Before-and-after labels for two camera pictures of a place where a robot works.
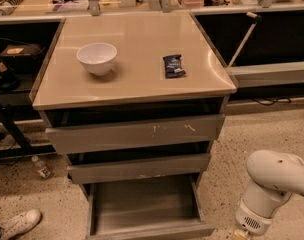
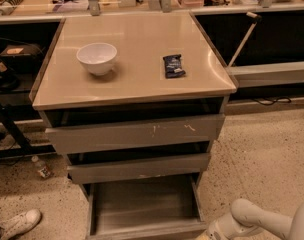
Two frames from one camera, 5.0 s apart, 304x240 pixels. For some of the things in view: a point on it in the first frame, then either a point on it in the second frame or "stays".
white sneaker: [13, 225] stays
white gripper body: [251, 218] to [214, 232]
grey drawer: [156, 209] stays
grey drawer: [138, 169] stays
